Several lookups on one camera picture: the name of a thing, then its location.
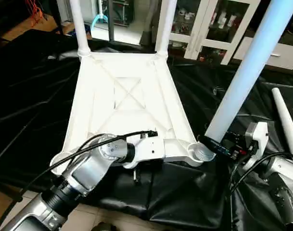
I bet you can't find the white low drawer unit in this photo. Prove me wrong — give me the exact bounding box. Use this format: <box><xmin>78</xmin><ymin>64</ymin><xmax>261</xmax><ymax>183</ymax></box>
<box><xmin>232</xmin><ymin>36</ymin><xmax>293</xmax><ymax>71</ymax></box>

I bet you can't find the white plastic table leg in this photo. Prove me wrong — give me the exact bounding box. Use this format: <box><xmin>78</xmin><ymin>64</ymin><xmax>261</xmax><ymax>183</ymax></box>
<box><xmin>272</xmin><ymin>87</ymin><xmax>293</xmax><ymax>157</ymax></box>
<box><xmin>69</xmin><ymin>0</ymin><xmax>92</xmax><ymax>58</ymax></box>
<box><xmin>154</xmin><ymin>0</ymin><xmax>178</xmax><ymax>59</ymax></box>
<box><xmin>196</xmin><ymin>0</ymin><xmax>293</xmax><ymax>161</ymax></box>

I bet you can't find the grey metal pole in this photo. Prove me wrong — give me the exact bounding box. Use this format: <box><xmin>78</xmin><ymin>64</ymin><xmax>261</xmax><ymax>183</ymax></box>
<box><xmin>107</xmin><ymin>0</ymin><xmax>116</xmax><ymax>42</ymax></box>

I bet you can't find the blue cardboard box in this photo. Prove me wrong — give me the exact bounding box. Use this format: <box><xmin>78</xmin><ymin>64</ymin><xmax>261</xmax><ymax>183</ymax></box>
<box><xmin>59</xmin><ymin>21</ymin><xmax>92</xmax><ymax>39</ymax></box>

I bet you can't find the black work mat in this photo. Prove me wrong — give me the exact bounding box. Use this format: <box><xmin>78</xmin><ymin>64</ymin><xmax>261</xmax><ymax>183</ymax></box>
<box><xmin>0</xmin><ymin>29</ymin><xmax>293</xmax><ymax>231</ymax></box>

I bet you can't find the white plastic table top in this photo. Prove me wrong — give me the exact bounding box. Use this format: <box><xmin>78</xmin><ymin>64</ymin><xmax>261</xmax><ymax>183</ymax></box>
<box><xmin>50</xmin><ymin>50</ymin><xmax>217</xmax><ymax>175</ymax></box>

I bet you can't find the red wire bundle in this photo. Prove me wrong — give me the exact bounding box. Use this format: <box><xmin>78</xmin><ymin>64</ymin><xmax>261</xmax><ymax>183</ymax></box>
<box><xmin>25</xmin><ymin>0</ymin><xmax>46</xmax><ymax>23</ymax></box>

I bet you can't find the white glass-door cabinet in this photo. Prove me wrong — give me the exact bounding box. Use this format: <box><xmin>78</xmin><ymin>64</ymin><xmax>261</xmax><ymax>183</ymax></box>
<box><xmin>155</xmin><ymin>0</ymin><xmax>262</xmax><ymax>66</ymax></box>

